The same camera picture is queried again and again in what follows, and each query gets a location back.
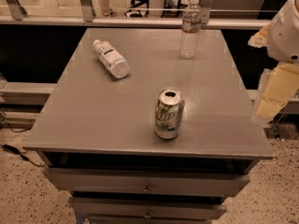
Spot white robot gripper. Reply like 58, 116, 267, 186
248, 0, 299, 121

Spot green white 7up can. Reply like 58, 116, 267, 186
154, 87, 185, 139

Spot upright clear water bottle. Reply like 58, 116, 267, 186
179, 0, 202, 59

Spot lying white-label plastic bottle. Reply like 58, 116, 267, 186
93, 40, 129, 79

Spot person legs in background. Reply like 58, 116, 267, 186
99, 0, 118, 17

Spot grey drawer cabinet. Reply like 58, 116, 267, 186
24, 28, 273, 224

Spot upper grey drawer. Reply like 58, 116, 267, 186
44, 168, 249, 197

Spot grey drawer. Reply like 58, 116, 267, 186
69, 198, 226, 220
44, 168, 249, 197

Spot lower grey drawer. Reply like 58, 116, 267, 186
69, 198, 226, 220

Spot metal railing frame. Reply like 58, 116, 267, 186
0, 0, 269, 30

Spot black cable on floor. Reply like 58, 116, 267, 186
1, 143, 47, 168

